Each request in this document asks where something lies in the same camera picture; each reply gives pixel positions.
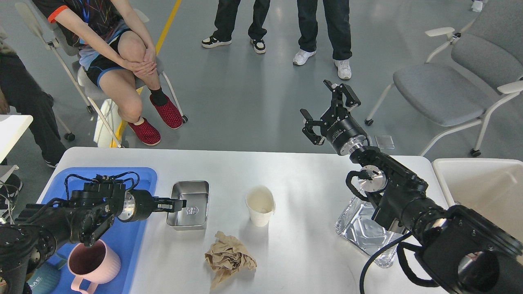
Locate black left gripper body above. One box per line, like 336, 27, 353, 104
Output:
117, 189, 160, 222

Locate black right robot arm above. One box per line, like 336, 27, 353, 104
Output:
300, 80, 523, 294

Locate crumpled brown paper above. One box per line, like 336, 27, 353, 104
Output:
204, 231, 257, 289

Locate blue plastic tray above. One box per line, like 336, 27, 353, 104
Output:
38, 167, 157, 294

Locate white plastic bin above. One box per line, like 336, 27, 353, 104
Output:
433, 158, 523, 241

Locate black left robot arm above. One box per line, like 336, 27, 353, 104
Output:
0, 173, 186, 294

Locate white paper cup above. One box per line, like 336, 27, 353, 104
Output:
245, 185, 276, 227

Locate grey office chair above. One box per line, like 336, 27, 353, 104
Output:
365, 0, 523, 158

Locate aluminium foil tray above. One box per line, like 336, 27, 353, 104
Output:
335, 196, 403, 256

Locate pink ribbed mug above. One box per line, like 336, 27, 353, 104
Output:
67, 240, 121, 294

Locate white side table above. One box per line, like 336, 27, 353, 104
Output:
0, 115, 33, 162

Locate teal mug yellow inside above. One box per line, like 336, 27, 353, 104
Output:
27, 259, 67, 294

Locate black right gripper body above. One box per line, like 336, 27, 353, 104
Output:
321, 113, 368, 156

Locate standing person black white sneakers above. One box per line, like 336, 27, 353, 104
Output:
201, 0, 271, 55

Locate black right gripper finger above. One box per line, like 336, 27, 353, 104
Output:
299, 109, 325, 145
324, 80, 361, 118

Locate person in black trousers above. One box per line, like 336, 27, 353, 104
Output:
0, 28, 67, 169

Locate stainless steel rectangular container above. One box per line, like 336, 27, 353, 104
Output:
166, 180, 210, 231

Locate seated person black shirt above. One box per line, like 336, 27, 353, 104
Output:
34, 0, 183, 146

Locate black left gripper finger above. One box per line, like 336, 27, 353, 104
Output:
154, 198, 187, 213

